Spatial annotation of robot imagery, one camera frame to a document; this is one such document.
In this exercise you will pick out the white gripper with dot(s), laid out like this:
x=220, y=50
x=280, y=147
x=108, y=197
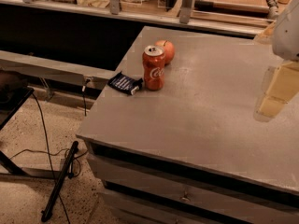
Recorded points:
x=287, y=34

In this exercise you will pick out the red coke can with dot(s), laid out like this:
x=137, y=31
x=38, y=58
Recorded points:
x=153, y=62

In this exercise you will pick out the wooden board on counter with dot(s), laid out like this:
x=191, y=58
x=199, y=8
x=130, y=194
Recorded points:
x=244, y=12

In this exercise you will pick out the grey drawer cabinet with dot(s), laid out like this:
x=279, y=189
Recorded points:
x=196, y=152

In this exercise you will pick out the red apple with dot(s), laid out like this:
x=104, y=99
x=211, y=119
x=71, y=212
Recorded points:
x=169, y=50

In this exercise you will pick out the black bar on floor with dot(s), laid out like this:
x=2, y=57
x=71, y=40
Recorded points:
x=59, y=180

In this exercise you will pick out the black side table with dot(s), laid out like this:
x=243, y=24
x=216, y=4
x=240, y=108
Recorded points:
x=14, y=91

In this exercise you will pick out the grey metal shelf rail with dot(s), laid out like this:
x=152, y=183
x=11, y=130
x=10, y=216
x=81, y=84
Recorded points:
x=69, y=73

